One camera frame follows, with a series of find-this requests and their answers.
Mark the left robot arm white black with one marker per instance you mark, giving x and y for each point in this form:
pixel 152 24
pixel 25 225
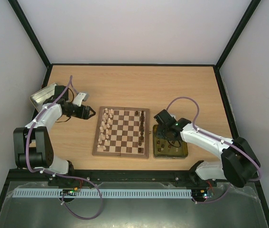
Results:
pixel 32 146

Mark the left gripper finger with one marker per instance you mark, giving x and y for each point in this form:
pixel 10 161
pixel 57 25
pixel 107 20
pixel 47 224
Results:
pixel 90 115
pixel 89 109

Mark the white slotted cable duct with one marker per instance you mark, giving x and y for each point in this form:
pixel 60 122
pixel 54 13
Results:
pixel 106 193

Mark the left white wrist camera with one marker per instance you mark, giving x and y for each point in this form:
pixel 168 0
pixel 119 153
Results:
pixel 80 97

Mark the black aluminium frame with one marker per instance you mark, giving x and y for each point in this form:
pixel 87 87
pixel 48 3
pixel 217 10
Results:
pixel 137 176

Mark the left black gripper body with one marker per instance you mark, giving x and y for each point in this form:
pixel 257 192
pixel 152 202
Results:
pixel 83 114

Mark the silver tin lid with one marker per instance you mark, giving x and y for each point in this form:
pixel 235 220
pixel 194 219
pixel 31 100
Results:
pixel 42 95

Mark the dark bishop near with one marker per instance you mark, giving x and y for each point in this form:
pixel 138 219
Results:
pixel 141 137

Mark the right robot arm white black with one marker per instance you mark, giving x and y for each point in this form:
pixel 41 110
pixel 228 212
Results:
pixel 237 162

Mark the wooden chess board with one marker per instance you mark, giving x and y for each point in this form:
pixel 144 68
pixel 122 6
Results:
pixel 122 130

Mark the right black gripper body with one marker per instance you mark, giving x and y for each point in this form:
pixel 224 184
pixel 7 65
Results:
pixel 161 133

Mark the gold tin box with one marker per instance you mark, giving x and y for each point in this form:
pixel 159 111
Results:
pixel 168 149

